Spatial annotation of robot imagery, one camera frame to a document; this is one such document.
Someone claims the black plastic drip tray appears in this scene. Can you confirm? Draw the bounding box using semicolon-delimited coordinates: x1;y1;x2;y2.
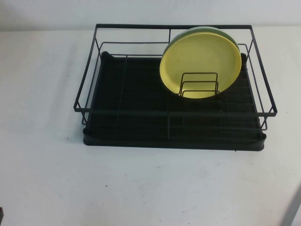
82;51;265;150

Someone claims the pale green round plate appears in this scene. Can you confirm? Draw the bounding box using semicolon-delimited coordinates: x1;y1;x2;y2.
164;26;241;57

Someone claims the black wire dish rack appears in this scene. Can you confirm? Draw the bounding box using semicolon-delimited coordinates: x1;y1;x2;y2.
73;23;279;131

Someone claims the yellow round plate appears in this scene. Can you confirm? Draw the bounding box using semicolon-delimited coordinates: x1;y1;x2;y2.
159;32;243;100

